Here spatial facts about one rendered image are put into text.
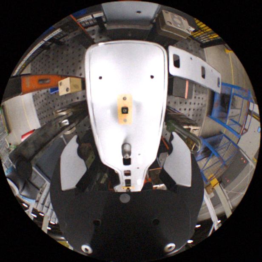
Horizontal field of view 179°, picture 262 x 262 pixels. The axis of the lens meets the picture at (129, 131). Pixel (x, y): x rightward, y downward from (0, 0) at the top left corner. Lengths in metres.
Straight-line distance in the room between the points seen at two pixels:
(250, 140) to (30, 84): 8.10
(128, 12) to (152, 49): 0.13
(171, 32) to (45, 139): 0.37
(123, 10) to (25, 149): 0.32
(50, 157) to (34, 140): 0.54
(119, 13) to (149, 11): 0.07
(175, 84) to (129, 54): 0.16
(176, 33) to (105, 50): 0.20
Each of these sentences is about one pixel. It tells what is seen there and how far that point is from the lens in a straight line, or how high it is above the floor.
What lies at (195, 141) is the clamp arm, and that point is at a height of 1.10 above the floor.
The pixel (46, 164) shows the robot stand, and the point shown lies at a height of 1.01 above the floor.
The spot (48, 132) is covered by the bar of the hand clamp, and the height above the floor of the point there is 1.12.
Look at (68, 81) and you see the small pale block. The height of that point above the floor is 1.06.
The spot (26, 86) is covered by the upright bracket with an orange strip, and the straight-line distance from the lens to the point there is 0.17.
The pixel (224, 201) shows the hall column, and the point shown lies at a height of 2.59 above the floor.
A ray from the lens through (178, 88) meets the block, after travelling 0.29.
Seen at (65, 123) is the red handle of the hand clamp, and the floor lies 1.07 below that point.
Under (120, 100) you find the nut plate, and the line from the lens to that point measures 0.22.
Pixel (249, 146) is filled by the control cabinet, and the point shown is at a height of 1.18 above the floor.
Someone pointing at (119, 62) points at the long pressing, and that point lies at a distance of 0.23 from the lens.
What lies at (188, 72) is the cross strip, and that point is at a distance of 0.30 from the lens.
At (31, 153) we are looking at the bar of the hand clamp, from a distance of 0.18.
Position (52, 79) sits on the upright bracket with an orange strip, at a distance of 0.21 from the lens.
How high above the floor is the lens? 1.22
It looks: 61 degrees down
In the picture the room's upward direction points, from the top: 174 degrees clockwise
